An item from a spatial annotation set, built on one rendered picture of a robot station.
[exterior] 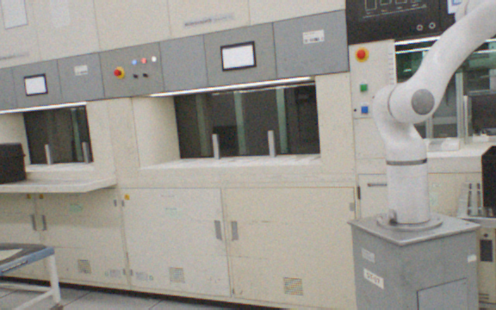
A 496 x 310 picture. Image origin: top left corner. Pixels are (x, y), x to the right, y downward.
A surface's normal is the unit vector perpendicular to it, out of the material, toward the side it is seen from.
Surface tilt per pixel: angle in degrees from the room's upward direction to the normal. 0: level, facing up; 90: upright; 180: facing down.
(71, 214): 90
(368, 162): 90
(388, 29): 90
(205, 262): 90
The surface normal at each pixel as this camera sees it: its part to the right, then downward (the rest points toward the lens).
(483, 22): -0.22, 0.51
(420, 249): 0.35, 0.08
